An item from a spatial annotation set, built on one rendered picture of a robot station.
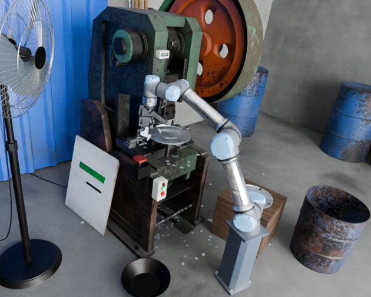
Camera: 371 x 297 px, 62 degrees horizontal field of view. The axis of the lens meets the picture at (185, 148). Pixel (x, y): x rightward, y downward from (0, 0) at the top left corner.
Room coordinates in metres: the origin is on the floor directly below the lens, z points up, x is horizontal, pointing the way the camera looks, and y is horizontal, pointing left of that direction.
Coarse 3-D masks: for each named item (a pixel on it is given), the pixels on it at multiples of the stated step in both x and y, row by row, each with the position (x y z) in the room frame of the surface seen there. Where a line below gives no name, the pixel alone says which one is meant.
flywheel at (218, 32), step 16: (176, 0) 2.34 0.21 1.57; (192, 0) 2.28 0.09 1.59; (208, 0) 2.21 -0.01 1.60; (224, 0) 2.08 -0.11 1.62; (192, 16) 2.29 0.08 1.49; (224, 16) 2.11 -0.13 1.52; (240, 16) 2.00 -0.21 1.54; (208, 32) 2.18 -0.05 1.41; (224, 32) 2.10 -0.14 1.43; (240, 32) 1.98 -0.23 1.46; (208, 48) 2.14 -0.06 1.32; (240, 48) 1.97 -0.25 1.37; (208, 64) 2.16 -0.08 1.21; (224, 64) 2.07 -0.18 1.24; (240, 64) 1.96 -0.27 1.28; (208, 80) 2.14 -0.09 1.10; (224, 80) 2.02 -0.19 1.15; (208, 96) 2.08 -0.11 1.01
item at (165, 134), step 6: (156, 126) 1.95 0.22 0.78; (162, 126) 1.97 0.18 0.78; (168, 126) 1.99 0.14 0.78; (174, 126) 1.99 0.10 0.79; (156, 132) 1.86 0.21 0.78; (162, 132) 1.86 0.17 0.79; (168, 132) 1.87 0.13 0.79; (174, 132) 1.88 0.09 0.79; (180, 132) 1.91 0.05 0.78; (186, 132) 1.93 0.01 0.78; (156, 138) 1.76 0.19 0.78; (162, 138) 1.77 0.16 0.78; (168, 138) 1.78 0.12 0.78; (174, 138) 1.80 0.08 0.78; (180, 138) 1.81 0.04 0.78; (186, 138) 1.82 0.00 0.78; (174, 144) 1.71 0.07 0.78
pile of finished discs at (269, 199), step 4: (248, 184) 2.05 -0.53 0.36; (248, 188) 2.01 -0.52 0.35; (252, 188) 2.02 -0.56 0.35; (256, 188) 2.03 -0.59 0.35; (260, 192) 1.98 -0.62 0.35; (264, 192) 1.98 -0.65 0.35; (268, 192) 1.98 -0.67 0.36; (264, 196) 1.93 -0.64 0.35; (268, 196) 1.93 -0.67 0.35; (268, 200) 1.88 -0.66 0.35; (272, 200) 1.89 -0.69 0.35; (264, 204) 1.82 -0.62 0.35; (268, 204) 1.83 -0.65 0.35; (264, 208) 1.78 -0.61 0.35
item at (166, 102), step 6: (168, 72) 1.92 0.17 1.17; (174, 72) 1.94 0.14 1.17; (168, 78) 1.86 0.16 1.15; (174, 78) 1.90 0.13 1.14; (168, 102) 1.88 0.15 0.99; (174, 102) 1.92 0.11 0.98; (156, 108) 1.83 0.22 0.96; (162, 108) 1.83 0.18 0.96; (168, 108) 1.84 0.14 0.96; (174, 108) 1.88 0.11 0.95; (162, 114) 1.83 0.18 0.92; (168, 114) 1.83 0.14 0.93; (174, 114) 1.89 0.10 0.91
